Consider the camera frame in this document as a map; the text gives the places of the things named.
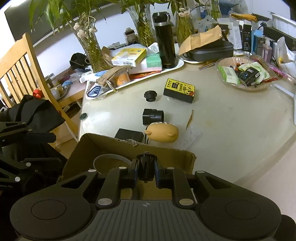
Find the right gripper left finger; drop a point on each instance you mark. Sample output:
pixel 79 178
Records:
pixel 105 190

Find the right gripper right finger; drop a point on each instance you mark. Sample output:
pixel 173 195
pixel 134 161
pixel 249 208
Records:
pixel 186 190

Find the amber clear tape roll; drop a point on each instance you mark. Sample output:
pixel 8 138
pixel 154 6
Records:
pixel 105 162

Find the black lens cap knob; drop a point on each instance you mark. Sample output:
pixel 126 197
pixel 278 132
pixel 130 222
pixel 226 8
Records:
pixel 146 166

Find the yellow pig toy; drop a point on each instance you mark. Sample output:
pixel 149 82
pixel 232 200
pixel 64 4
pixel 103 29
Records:
pixel 162 132

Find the cardboard box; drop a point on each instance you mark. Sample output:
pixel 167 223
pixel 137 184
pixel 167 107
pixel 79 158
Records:
pixel 73 189

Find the black rectangular block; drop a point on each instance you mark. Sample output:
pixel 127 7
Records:
pixel 124 134

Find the black cloth on chair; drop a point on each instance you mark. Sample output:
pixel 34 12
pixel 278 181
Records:
pixel 38 114

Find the black cylindrical adapter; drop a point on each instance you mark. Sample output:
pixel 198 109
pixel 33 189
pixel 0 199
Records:
pixel 152 116

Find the green round cap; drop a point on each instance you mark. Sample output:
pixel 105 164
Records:
pixel 83 116

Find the wooden chair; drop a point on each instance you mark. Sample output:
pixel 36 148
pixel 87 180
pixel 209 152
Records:
pixel 21 71

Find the yellow black box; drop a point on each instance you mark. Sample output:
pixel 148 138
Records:
pixel 179 90

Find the blue white mask package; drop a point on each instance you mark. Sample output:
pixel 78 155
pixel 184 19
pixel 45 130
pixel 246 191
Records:
pixel 94 91

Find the red flat box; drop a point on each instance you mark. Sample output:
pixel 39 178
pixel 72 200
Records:
pixel 141 75

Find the white serving tray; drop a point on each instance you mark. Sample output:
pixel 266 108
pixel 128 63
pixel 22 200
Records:
pixel 90 78

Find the green tissue box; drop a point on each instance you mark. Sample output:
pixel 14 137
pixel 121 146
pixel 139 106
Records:
pixel 154 63

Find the yellow white carton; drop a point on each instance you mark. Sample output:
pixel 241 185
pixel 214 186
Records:
pixel 129 56

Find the glass snack dish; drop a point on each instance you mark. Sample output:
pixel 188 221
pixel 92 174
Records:
pixel 246 73

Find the black zip case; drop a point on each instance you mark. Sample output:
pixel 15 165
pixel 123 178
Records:
pixel 213 51

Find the black thermos bottle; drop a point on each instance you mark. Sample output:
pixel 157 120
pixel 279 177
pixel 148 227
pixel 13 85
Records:
pixel 165 39

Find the glass vase with flowers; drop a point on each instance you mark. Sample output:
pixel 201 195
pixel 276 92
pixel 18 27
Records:
pixel 77 15

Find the glass vase with bamboo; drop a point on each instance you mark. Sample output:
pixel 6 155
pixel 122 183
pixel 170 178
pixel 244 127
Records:
pixel 140 13

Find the beige drawstring pouch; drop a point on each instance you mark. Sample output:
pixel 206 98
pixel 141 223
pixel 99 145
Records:
pixel 107 79

